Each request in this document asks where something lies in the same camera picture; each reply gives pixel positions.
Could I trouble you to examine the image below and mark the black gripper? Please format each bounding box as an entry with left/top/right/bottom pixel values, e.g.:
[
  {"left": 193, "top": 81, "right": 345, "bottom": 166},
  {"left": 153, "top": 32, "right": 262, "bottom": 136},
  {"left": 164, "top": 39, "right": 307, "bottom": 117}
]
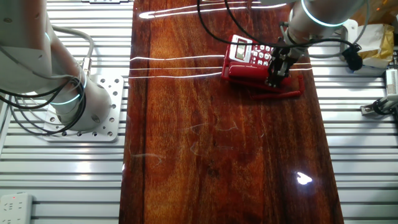
[{"left": 266, "top": 46, "right": 299, "bottom": 89}]

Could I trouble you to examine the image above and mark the red telephone handset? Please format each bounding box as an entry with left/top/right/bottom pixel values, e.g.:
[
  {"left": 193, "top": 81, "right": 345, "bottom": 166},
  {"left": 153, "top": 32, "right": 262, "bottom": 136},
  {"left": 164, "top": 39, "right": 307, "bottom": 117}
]
[{"left": 228, "top": 64, "right": 293, "bottom": 86}]

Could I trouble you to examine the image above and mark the red telephone base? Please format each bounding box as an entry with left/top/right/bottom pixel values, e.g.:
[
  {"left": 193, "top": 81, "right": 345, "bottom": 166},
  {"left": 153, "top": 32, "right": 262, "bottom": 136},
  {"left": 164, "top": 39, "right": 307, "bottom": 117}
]
[{"left": 221, "top": 34, "right": 295, "bottom": 93}]

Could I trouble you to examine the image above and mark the blue carton box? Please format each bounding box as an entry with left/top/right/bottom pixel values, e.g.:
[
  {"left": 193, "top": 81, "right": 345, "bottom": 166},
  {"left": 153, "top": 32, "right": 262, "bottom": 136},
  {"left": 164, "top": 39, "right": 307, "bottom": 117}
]
[{"left": 362, "top": 60, "right": 388, "bottom": 75}]

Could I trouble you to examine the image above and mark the metal clamp tool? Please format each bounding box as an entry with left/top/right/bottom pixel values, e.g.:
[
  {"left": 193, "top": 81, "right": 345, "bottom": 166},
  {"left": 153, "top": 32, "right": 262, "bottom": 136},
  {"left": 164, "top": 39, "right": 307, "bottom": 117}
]
[{"left": 359, "top": 95, "right": 398, "bottom": 118}]

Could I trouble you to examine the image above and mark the white tissue paper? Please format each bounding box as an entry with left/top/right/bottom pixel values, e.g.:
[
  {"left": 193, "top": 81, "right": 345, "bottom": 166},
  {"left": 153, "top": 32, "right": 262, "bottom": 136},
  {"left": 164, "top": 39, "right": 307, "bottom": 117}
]
[{"left": 357, "top": 23, "right": 388, "bottom": 55}]

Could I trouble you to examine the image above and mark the yellow package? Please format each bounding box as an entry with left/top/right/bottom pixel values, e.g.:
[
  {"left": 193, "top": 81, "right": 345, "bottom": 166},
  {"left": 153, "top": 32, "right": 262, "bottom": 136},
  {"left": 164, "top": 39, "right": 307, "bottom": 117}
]
[{"left": 357, "top": 24, "right": 396, "bottom": 69}]

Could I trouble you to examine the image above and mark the brown cardboard box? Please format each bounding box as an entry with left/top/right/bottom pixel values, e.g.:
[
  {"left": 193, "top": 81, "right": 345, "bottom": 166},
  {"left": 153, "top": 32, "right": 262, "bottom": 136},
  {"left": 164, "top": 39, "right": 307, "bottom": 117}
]
[{"left": 351, "top": 0, "right": 398, "bottom": 27}]

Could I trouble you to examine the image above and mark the glossy wood-grain board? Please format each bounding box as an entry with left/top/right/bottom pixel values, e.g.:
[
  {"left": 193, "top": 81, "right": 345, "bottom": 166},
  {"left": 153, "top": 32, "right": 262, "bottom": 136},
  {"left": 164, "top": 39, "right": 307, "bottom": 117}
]
[{"left": 118, "top": 0, "right": 345, "bottom": 224}]

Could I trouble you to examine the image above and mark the white power strip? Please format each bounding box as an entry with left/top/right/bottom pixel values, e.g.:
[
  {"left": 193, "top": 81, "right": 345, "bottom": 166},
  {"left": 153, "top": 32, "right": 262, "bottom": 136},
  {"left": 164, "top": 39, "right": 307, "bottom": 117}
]
[{"left": 0, "top": 192, "right": 34, "bottom": 224}]

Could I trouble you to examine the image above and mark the red coiled telephone cord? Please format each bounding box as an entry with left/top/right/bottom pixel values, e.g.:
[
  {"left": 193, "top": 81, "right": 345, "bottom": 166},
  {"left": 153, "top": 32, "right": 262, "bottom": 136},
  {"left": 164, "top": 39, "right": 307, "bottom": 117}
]
[{"left": 229, "top": 74, "right": 306, "bottom": 101}]

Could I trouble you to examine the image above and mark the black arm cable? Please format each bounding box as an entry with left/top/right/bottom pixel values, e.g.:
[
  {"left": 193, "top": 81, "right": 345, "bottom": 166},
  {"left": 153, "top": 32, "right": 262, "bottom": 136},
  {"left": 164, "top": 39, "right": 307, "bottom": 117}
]
[
  {"left": 196, "top": 0, "right": 280, "bottom": 50},
  {"left": 223, "top": 0, "right": 357, "bottom": 50}
]

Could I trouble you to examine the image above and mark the black cable plug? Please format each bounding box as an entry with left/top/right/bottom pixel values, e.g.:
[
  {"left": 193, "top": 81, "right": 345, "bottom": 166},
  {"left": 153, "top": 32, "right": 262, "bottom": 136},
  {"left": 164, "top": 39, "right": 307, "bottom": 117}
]
[{"left": 341, "top": 43, "right": 364, "bottom": 72}]

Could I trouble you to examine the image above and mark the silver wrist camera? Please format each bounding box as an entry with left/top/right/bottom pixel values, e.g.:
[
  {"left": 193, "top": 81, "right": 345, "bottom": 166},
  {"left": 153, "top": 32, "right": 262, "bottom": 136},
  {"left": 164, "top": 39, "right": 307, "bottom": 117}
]
[{"left": 340, "top": 18, "right": 359, "bottom": 44}]

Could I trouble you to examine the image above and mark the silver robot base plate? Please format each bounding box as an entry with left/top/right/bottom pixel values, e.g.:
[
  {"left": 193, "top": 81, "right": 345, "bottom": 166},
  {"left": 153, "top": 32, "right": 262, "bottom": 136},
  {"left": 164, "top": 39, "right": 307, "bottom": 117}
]
[{"left": 42, "top": 74, "right": 125, "bottom": 143}]

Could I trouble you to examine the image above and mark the grey cable with metal connector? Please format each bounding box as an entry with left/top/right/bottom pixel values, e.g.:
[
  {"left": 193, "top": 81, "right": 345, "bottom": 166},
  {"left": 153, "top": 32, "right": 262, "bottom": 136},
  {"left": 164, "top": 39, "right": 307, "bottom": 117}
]
[{"left": 51, "top": 24, "right": 96, "bottom": 77}]

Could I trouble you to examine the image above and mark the black base power cable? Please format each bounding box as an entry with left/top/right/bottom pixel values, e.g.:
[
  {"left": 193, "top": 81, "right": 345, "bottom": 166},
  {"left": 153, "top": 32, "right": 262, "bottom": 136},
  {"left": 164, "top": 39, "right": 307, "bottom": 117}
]
[{"left": 0, "top": 77, "right": 88, "bottom": 137}]

